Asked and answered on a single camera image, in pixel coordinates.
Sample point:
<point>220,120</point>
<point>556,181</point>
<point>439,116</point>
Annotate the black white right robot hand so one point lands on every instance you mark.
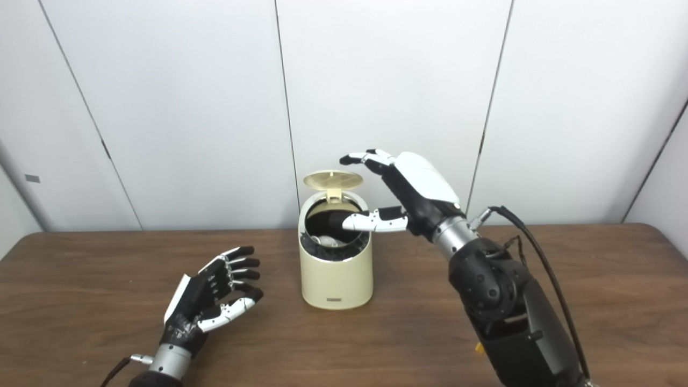
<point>424,183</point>

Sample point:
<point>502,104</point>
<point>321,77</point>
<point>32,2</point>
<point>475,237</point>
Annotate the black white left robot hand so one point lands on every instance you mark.
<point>193,301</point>

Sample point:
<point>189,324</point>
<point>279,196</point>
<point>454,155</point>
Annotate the cream round bin lid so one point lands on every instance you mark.
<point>333,180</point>

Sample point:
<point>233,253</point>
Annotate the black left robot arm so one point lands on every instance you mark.
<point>169,363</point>

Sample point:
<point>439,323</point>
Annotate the black bin liner bag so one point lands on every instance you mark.
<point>325,221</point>

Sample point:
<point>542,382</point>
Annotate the cream-colored bin body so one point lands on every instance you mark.
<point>336,282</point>

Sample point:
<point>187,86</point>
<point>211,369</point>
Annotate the black wall seam clip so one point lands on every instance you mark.
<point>483,139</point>
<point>106,149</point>

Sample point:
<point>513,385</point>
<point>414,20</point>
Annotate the small grey wall tag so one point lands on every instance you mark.
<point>32,178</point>

